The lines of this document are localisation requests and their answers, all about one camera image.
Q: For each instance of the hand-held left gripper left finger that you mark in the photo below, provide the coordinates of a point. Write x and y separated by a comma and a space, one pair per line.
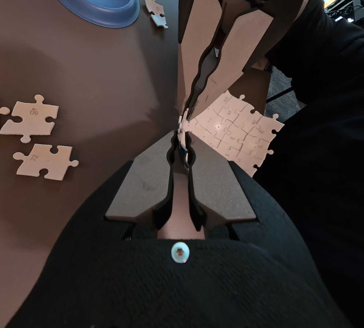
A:
142, 186

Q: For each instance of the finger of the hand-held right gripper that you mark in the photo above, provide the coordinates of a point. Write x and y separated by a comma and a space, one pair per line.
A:
199, 26
241, 46

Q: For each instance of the person's right forearm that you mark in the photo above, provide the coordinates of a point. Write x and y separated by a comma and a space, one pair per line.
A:
327, 49

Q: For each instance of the person's dark-clothed torso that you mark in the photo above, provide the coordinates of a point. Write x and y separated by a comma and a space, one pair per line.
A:
312, 220

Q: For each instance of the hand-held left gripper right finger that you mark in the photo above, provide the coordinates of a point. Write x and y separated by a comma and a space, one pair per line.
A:
219, 188

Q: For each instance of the partly built puzzle ball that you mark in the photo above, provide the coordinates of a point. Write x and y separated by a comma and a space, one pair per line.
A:
239, 132

